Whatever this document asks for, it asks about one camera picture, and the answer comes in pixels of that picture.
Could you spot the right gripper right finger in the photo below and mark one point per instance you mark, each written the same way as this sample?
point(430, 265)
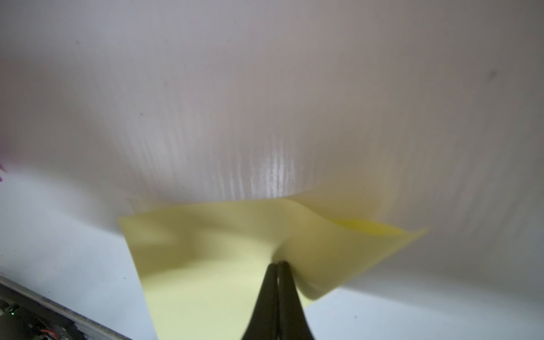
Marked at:
point(292, 322)

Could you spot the yellow square paper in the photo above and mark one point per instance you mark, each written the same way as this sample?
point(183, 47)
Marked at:
point(201, 265)

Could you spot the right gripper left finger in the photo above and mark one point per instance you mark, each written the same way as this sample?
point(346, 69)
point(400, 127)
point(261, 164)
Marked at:
point(264, 322)

